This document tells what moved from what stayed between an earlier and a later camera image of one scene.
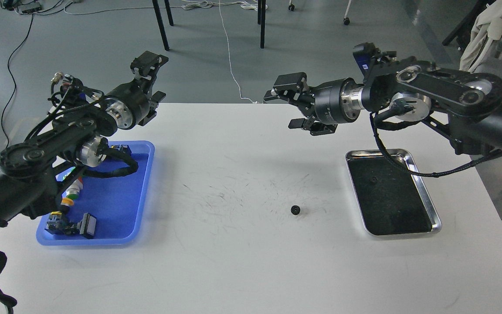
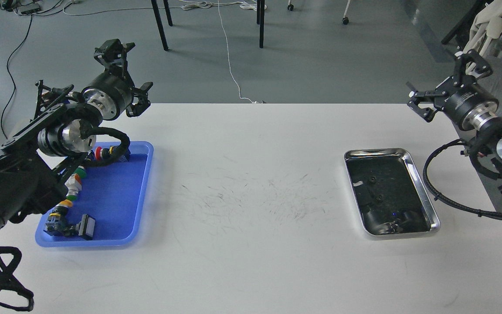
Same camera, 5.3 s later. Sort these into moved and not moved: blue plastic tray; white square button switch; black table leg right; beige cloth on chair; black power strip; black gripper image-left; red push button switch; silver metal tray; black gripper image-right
Moved: red push button switch; black gripper image-right; black gripper image-left
Not moved: blue plastic tray; black power strip; white square button switch; black table leg right; silver metal tray; beige cloth on chair
